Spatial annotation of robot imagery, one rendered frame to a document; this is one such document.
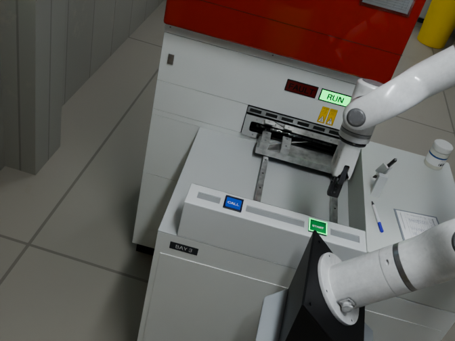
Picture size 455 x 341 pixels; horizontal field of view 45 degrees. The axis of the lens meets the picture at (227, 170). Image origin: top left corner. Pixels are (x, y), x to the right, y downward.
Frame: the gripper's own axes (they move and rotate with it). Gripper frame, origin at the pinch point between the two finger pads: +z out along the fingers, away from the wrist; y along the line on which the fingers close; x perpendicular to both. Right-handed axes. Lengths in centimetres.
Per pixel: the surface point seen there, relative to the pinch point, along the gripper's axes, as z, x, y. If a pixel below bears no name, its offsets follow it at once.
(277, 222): 15.5, -11.9, -1.3
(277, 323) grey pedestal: 34.4, -5.8, 19.9
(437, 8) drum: -27, 133, -468
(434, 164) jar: 2, 42, -52
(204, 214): 18.8, -33.4, 0.4
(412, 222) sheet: 11.4, 30.4, -17.0
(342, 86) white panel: -16, 2, -56
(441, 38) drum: 1, 150, -471
